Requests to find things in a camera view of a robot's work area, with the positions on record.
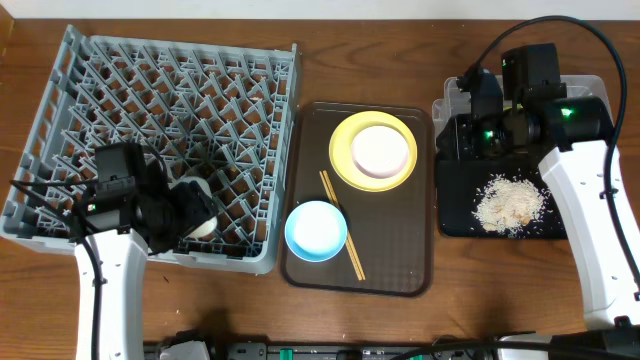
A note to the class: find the light blue bowl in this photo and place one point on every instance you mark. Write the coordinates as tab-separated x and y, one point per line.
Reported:
311	232

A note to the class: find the brown serving tray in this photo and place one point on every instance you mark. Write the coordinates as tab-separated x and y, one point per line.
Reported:
393	231

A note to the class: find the white paper cup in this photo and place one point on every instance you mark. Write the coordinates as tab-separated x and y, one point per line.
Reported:
195	209

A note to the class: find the rice food waste pile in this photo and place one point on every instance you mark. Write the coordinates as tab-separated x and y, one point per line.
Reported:
506	206

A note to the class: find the grey plastic dish rack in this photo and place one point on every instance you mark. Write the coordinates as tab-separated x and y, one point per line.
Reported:
224	114

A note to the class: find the yellow round plate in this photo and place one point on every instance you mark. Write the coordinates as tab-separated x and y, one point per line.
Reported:
340	150

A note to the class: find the clear plastic bin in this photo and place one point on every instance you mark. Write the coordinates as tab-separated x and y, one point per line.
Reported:
455	102

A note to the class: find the pink white bowl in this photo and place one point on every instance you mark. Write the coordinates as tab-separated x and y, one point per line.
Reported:
379	151

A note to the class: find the black plastic tray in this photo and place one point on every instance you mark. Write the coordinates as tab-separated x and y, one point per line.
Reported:
461	186

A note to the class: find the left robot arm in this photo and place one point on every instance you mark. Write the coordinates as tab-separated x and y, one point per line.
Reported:
132	211

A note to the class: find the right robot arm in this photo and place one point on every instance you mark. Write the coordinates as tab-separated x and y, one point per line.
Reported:
569	139

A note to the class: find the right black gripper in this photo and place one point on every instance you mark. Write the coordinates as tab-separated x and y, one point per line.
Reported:
460	127

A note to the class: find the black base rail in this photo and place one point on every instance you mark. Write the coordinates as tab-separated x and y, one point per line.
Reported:
619	343

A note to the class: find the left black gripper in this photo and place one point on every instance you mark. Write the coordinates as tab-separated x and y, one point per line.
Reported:
192	209

